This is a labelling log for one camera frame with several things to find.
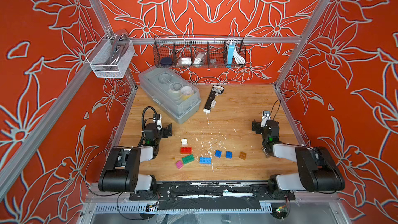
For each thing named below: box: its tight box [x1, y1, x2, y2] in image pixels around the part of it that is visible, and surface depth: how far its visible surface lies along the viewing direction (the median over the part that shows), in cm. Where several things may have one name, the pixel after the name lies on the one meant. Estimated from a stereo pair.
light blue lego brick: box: [199, 156, 212, 165], surface depth 83 cm
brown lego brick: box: [238, 151, 247, 161], surface depth 85 cm
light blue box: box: [225, 43, 235, 68], surface depth 89 cm
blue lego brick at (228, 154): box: [225, 150, 233, 160], surface depth 86 cm
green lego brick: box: [182, 154, 195, 165], surface depth 85 cm
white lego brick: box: [180, 137, 189, 147], surface depth 90 cm
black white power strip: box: [202, 85, 225, 114], surface depth 113 cm
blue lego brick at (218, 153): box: [214, 149, 223, 159], surface depth 86 cm
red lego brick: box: [180, 146, 193, 154], surface depth 87 cm
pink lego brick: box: [175, 160, 184, 170], surface depth 83 cm
